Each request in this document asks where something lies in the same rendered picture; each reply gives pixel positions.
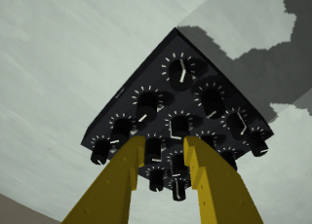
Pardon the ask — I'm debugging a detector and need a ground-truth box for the black knob box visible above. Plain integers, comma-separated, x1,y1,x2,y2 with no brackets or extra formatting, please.
81,27,274,202

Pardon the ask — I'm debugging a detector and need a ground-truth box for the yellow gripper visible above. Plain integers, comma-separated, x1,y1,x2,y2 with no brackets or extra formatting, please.
60,135,264,224

